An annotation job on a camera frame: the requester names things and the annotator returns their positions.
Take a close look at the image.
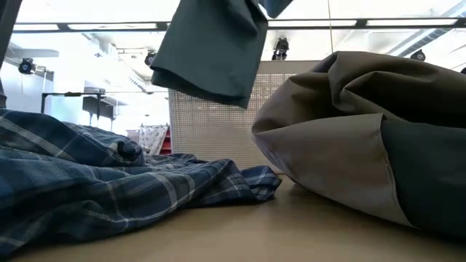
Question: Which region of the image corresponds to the red black portable box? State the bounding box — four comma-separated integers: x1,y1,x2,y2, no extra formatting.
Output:
159,127,173,156

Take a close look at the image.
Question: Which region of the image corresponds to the black background desk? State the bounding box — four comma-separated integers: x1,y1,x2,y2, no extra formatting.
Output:
40,91,117,121

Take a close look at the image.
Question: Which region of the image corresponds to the dark green garment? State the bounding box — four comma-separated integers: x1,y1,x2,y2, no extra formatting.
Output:
0,0,294,109

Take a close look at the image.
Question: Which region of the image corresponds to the white perforated panel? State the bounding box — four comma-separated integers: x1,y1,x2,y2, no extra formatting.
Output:
167,60,321,172

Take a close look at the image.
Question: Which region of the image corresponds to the white patterned cloth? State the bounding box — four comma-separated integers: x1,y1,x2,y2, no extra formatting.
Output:
137,123,170,156

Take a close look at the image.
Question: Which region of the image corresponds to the blue plaid shirt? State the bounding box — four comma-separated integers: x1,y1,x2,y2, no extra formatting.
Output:
0,108,283,258

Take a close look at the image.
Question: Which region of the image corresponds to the khaki grey garment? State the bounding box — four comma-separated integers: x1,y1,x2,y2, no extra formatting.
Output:
250,50,466,241

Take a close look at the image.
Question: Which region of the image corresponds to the black hanging camera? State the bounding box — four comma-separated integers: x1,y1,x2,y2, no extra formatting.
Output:
271,37,291,61

